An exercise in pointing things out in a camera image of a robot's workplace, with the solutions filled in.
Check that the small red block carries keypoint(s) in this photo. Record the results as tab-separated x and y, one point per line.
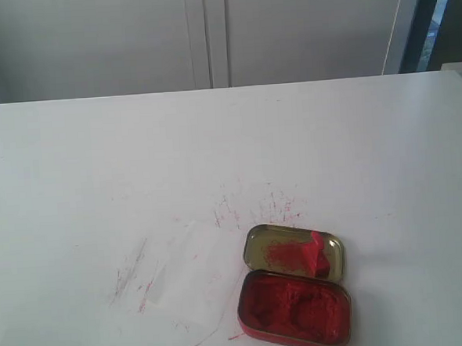
313	259

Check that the red tin with red powder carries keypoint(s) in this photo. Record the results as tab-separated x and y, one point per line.
293	310

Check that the gold tin lid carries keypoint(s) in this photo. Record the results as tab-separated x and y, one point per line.
275	248

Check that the white cabinet doors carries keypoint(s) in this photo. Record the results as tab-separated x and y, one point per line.
61	49

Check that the dark window frame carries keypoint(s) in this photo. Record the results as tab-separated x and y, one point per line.
423	33

